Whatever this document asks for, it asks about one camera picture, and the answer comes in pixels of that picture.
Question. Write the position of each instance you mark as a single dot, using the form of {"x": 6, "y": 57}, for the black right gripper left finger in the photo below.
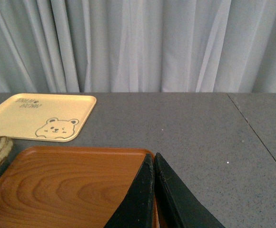
{"x": 136, "y": 209}

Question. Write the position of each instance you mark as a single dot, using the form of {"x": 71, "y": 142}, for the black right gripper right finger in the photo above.
{"x": 177, "y": 205}

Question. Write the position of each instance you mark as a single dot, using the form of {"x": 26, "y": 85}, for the brown wooden tray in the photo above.
{"x": 66, "y": 187}

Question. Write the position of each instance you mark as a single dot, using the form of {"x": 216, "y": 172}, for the yellow bear tray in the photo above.
{"x": 45, "y": 117}

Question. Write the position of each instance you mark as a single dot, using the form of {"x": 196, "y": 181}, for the grey curtain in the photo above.
{"x": 138, "y": 46}

